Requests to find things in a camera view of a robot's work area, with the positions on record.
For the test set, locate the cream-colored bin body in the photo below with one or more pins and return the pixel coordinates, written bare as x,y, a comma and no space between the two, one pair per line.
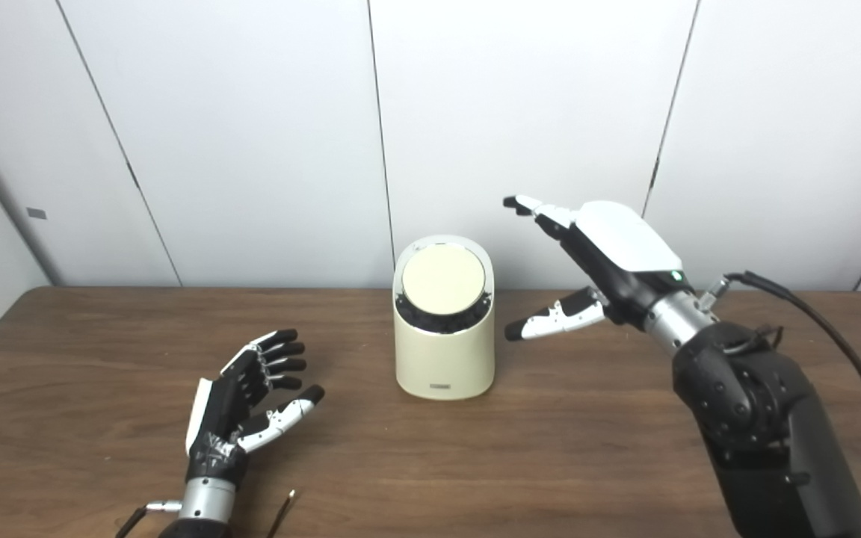
443,362

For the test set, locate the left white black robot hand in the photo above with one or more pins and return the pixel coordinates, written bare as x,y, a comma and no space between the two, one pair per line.
217,418

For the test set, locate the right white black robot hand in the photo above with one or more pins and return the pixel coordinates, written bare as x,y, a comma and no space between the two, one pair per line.
625,254

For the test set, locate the cream round bin lid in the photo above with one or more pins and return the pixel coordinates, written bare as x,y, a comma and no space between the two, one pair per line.
443,278

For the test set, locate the small grey wall label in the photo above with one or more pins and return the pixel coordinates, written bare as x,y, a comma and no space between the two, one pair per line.
36,214

